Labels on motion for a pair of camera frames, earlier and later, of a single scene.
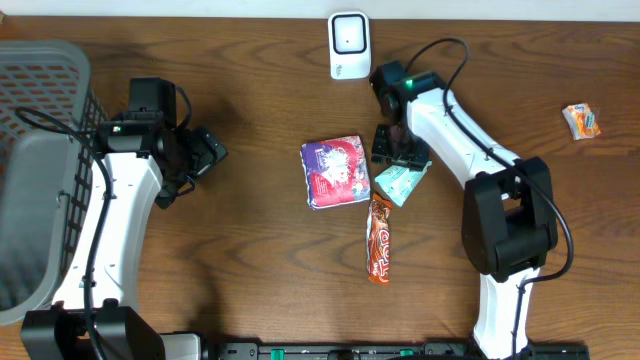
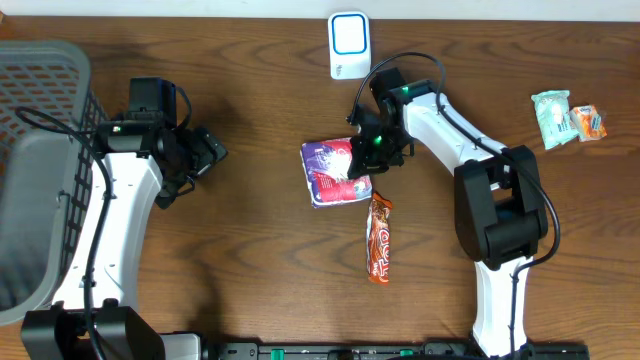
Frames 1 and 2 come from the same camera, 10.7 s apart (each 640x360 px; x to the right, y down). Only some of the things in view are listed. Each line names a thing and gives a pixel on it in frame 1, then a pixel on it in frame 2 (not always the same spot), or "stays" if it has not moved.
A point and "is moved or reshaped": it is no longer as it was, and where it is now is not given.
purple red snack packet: (336, 171) stays
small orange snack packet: (581, 121) is moved or reshaped
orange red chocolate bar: (378, 239) stays
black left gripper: (201, 154) stays
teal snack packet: (398, 182) to (553, 111)
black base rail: (388, 351) stays
